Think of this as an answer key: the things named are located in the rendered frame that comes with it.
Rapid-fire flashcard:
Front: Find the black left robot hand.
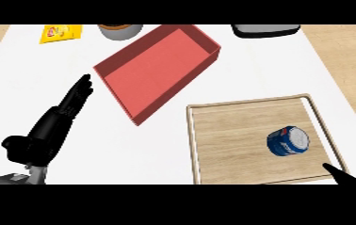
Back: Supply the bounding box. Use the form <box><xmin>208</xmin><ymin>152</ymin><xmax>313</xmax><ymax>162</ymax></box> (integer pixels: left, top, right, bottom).
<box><xmin>0</xmin><ymin>73</ymin><xmax>94</xmax><ymax>169</ymax></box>

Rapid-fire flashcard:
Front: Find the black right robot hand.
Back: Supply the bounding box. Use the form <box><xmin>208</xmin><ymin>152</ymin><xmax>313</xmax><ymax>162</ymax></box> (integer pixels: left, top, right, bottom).
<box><xmin>320</xmin><ymin>162</ymin><xmax>356</xmax><ymax>185</ymax></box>

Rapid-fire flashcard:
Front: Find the blue can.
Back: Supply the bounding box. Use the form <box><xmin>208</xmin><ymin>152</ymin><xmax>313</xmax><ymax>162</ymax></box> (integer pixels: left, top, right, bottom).
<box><xmin>266</xmin><ymin>125</ymin><xmax>311</xmax><ymax>158</ymax></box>

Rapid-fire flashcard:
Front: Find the pale wooden tray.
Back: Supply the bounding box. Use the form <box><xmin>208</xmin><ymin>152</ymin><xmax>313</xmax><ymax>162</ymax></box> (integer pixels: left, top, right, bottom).
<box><xmin>184</xmin><ymin>92</ymin><xmax>350</xmax><ymax>185</ymax></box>

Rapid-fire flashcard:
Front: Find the red open box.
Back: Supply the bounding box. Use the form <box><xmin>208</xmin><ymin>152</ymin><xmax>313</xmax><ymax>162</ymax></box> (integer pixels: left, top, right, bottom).
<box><xmin>91</xmin><ymin>24</ymin><xmax>223</xmax><ymax>127</ymax></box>

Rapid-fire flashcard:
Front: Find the yellow packet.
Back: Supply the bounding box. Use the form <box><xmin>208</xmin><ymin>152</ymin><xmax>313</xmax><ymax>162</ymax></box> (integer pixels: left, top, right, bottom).
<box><xmin>37</xmin><ymin>24</ymin><xmax>82</xmax><ymax>45</ymax></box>

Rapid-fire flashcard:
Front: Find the grey round container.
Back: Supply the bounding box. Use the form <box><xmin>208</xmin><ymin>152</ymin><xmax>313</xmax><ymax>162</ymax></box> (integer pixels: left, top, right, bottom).
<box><xmin>96</xmin><ymin>24</ymin><xmax>144</xmax><ymax>41</ymax></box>

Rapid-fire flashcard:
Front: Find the black and grey appliance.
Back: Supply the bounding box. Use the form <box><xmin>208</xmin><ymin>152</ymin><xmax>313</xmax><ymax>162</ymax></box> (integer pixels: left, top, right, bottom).
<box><xmin>229</xmin><ymin>24</ymin><xmax>301</xmax><ymax>40</ymax></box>

